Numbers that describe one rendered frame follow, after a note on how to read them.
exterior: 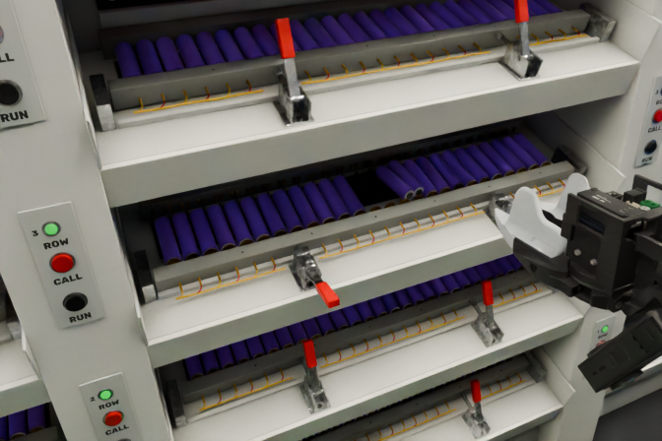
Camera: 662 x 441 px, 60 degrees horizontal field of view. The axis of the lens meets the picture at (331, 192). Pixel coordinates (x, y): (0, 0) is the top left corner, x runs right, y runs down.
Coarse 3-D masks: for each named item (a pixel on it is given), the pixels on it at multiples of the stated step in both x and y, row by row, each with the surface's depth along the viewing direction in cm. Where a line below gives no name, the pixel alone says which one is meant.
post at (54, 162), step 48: (48, 0) 40; (48, 48) 41; (48, 96) 43; (0, 144) 43; (48, 144) 44; (0, 192) 44; (48, 192) 46; (96, 192) 47; (0, 240) 46; (96, 240) 49; (48, 336) 51; (96, 336) 53; (48, 384) 53; (144, 384) 58; (144, 432) 60
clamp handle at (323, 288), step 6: (306, 264) 61; (306, 270) 61; (312, 270) 61; (312, 276) 60; (318, 276) 60; (312, 282) 60; (318, 282) 59; (324, 282) 59; (318, 288) 58; (324, 288) 58; (330, 288) 58; (324, 294) 57; (330, 294) 57; (324, 300) 57; (330, 300) 56; (336, 300) 56; (330, 306) 56
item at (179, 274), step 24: (552, 168) 77; (456, 192) 72; (480, 192) 72; (504, 192) 74; (552, 192) 75; (360, 216) 68; (384, 216) 68; (408, 216) 69; (432, 216) 71; (264, 240) 64; (288, 240) 64; (312, 240) 64; (336, 240) 66; (384, 240) 67; (192, 264) 60; (216, 264) 61; (240, 264) 62; (168, 288) 60
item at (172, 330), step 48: (576, 144) 79; (144, 240) 65; (432, 240) 69; (480, 240) 69; (144, 288) 58; (240, 288) 62; (288, 288) 62; (336, 288) 63; (384, 288) 67; (144, 336) 55; (192, 336) 58; (240, 336) 61
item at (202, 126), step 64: (128, 0) 58; (192, 0) 60; (256, 0) 63; (320, 0) 66; (384, 0) 68; (448, 0) 70; (512, 0) 71; (576, 0) 73; (128, 64) 54; (192, 64) 55; (256, 64) 55; (320, 64) 58; (384, 64) 61; (448, 64) 62; (512, 64) 62; (576, 64) 65; (640, 64) 67; (128, 128) 51; (192, 128) 51; (256, 128) 52; (320, 128) 53; (384, 128) 57; (448, 128) 61; (128, 192) 49
